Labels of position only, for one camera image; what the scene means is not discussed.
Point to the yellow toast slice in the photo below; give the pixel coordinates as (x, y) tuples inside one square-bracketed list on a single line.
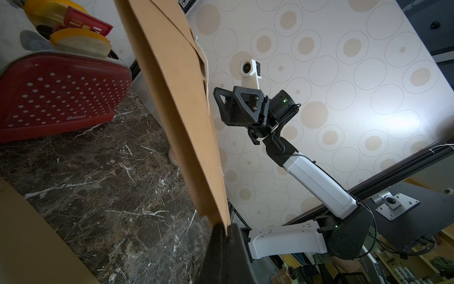
[(53, 10), (81, 41)]

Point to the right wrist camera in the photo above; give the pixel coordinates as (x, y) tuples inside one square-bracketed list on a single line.
[(249, 70)]

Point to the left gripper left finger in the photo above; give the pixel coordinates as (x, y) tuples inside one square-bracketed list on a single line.
[(213, 271)]

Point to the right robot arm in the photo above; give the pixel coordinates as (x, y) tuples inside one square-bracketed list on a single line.
[(343, 231)]

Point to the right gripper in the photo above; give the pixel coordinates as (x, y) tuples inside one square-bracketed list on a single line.
[(242, 107)]

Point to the rear yellow toast slice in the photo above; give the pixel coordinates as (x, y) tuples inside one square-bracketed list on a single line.
[(53, 10)]

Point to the brown file envelope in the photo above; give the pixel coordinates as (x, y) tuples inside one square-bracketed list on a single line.
[(31, 251), (174, 69)]

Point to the pink cup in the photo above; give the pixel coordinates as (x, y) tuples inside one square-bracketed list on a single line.
[(172, 157)]

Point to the front yellow toast slice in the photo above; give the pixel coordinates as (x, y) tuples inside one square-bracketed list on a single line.
[(81, 41)]

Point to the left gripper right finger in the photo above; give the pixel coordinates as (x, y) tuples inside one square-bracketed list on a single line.
[(239, 269)]

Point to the red polka dot toaster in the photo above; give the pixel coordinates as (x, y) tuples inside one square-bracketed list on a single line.
[(45, 91)]

